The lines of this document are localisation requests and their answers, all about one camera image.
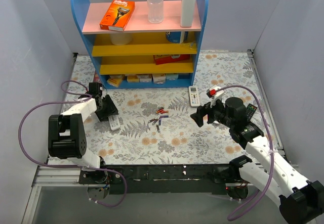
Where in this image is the white remote control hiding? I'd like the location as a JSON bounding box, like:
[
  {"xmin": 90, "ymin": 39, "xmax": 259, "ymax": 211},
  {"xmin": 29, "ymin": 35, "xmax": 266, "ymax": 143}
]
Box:
[{"xmin": 108, "ymin": 115, "xmax": 120, "ymax": 131}]

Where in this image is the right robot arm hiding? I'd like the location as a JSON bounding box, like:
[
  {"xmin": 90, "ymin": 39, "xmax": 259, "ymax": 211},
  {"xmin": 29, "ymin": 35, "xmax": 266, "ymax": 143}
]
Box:
[{"xmin": 190, "ymin": 97, "xmax": 323, "ymax": 223}]

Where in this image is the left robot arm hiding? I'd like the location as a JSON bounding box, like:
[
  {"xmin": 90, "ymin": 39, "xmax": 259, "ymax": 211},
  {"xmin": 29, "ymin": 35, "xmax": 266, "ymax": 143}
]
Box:
[{"xmin": 48, "ymin": 82, "xmax": 118, "ymax": 184}]

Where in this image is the white AC remote near shelf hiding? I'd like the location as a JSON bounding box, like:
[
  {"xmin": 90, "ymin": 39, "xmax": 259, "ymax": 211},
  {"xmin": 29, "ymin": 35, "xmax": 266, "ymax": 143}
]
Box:
[{"xmin": 188, "ymin": 86, "xmax": 200, "ymax": 107}]

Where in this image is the black TV remote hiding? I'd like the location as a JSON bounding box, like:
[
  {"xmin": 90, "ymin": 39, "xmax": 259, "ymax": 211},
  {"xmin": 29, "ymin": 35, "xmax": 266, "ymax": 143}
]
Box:
[{"xmin": 246, "ymin": 104, "xmax": 258, "ymax": 121}]

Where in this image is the yellow soap box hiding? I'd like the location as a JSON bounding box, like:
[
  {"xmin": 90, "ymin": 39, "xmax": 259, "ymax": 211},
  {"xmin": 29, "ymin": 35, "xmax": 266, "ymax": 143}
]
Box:
[{"xmin": 107, "ymin": 74, "xmax": 125, "ymax": 87}]

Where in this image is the floral table mat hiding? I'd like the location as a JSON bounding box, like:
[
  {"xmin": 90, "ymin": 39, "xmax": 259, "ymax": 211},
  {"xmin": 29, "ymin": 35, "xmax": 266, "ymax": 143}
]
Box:
[{"xmin": 47, "ymin": 51, "xmax": 282, "ymax": 165}]

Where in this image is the light blue tissue pack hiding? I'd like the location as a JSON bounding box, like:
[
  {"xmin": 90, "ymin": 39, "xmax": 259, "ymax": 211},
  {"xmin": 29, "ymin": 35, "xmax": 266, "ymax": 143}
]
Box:
[{"xmin": 166, "ymin": 73, "xmax": 179, "ymax": 81}]

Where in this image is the white cup on shelf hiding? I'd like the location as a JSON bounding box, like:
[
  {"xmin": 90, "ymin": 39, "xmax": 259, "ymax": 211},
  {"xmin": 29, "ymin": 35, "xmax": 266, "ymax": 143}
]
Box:
[{"xmin": 110, "ymin": 33, "xmax": 133, "ymax": 46}]

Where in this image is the blue wooden shelf unit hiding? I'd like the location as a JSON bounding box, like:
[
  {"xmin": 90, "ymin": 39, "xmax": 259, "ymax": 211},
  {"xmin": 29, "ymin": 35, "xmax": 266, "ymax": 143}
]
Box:
[{"xmin": 70, "ymin": 0, "xmax": 209, "ymax": 89}]

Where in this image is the black base bar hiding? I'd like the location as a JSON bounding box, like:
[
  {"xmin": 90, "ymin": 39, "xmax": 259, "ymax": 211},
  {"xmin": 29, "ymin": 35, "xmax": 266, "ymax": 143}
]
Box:
[{"xmin": 78, "ymin": 164, "xmax": 249, "ymax": 199}]

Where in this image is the red flat box on shelf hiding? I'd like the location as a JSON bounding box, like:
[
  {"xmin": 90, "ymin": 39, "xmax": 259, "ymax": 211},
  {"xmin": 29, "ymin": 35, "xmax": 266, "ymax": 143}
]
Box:
[{"xmin": 153, "ymin": 54, "xmax": 190, "ymax": 65}]

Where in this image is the orange Gillette razor box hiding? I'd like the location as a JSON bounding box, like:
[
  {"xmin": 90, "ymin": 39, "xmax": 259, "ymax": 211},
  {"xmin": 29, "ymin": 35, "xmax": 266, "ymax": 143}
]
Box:
[{"xmin": 99, "ymin": 0, "xmax": 135, "ymax": 32}]

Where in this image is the blue white round container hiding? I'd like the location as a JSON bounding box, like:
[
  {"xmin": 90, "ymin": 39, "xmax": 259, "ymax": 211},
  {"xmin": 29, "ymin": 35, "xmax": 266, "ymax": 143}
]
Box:
[{"xmin": 166, "ymin": 31, "xmax": 188, "ymax": 43}]

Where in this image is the clear plastic water bottle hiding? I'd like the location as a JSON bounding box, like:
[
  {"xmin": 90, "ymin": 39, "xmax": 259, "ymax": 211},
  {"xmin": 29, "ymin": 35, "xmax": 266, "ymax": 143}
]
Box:
[{"xmin": 147, "ymin": 0, "xmax": 164, "ymax": 24}]

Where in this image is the white tall bottle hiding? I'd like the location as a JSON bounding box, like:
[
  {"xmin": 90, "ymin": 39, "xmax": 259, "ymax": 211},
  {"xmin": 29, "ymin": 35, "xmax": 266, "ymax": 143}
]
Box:
[{"xmin": 180, "ymin": 0, "xmax": 195, "ymax": 27}]

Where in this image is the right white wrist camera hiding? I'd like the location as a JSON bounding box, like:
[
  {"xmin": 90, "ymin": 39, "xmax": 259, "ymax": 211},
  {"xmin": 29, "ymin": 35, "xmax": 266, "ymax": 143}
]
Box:
[{"xmin": 207, "ymin": 85, "xmax": 224, "ymax": 108}]

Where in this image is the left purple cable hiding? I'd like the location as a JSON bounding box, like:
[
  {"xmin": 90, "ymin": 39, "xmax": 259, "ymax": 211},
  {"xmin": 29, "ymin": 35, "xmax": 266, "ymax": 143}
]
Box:
[{"xmin": 18, "ymin": 80, "xmax": 127, "ymax": 208}]

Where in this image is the purple cable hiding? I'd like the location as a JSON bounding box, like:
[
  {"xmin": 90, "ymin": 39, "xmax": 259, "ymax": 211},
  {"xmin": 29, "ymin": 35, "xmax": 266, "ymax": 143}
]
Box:
[
  {"xmin": 18, "ymin": 80, "xmax": 127, "ymax": 208},
  {"xmin": 217, "ymin": 84, "xmax": 275, "ymax": 221}
]

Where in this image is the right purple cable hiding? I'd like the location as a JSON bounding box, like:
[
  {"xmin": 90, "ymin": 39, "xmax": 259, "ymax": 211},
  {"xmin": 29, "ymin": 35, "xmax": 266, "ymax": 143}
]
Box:
[{"xmin": 217, "ymin": 84, "xmax": 275, "ymax": 221}]

